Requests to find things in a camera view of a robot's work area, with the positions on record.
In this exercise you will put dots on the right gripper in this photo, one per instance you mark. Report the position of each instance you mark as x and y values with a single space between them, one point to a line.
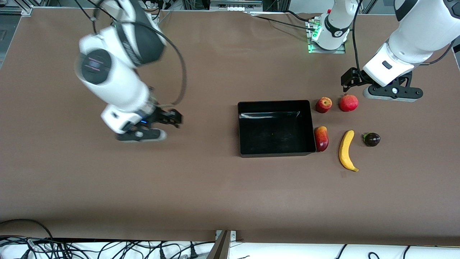
166 117

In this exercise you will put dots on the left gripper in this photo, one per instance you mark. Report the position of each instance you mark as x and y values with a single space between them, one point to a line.
354 78

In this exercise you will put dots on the red yellow apple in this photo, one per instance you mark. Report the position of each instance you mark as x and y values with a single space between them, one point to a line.
323 105

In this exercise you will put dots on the yellow banana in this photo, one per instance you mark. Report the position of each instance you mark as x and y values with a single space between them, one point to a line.
345 151

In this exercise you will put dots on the black plastic box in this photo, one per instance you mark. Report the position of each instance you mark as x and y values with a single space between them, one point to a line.
275 133

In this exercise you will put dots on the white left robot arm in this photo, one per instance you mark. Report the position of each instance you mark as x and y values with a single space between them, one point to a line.
420 32

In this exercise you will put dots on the red pomegranate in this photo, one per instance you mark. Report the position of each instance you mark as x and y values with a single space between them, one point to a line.
349 103

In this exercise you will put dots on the dark purple eggplant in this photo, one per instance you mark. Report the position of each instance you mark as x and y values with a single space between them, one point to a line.
372 139

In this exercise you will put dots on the red yellow mango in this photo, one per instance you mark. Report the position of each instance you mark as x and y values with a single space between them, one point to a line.
322 139

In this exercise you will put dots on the brown table cover sheet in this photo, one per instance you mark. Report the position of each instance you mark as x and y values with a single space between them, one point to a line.
222 187

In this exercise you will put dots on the white power strip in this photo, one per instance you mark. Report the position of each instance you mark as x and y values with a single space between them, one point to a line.
233 7

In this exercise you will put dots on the dark slanted beam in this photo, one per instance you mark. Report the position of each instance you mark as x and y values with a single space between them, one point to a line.
218 250

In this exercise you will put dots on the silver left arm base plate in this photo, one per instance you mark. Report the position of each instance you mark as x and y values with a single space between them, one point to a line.
312 51

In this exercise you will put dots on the silver table edge bracket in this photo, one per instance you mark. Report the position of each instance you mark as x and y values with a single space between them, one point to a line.
233 234

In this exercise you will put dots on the aluminium table frame rail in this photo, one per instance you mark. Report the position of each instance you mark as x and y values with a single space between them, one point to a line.
16 9

